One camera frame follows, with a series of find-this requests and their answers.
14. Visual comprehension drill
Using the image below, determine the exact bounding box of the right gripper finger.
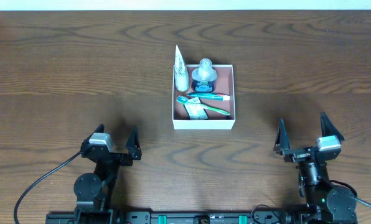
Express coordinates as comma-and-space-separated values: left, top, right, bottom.
274, 119, 290, 152
320, 112, 345, 142

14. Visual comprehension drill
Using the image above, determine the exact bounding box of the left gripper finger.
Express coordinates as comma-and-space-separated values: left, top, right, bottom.
126, 126, 141, 154
84, 124, 105, 144

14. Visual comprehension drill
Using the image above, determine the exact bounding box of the white lotion tube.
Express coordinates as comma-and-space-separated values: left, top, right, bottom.
174, 46, 189, 91

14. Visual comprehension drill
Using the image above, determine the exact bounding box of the blue soap pump bottle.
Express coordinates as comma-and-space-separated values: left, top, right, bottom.
192, 58, 217, 92

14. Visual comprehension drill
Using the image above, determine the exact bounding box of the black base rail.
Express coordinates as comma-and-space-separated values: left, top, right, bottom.
45, 203, 359, 224

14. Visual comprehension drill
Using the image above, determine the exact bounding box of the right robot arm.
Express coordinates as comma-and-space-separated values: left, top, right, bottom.
273, 112, 357, 223

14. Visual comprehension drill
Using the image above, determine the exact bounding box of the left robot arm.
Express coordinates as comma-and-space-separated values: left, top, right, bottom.
73, 124, 142, 223

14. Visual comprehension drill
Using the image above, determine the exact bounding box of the white box with pink interior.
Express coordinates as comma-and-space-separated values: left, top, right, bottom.
172, 65, 236, 130

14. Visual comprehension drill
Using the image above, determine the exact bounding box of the teal toothpaste tube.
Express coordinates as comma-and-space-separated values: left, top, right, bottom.
187, 92, 230, 101

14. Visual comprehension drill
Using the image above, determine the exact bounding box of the green soap bar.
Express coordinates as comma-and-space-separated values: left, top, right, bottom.
184, 97, 208, 120

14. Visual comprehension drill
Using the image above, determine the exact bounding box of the green white toothbrush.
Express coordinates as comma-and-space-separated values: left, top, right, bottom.
176, 96, 230, 116

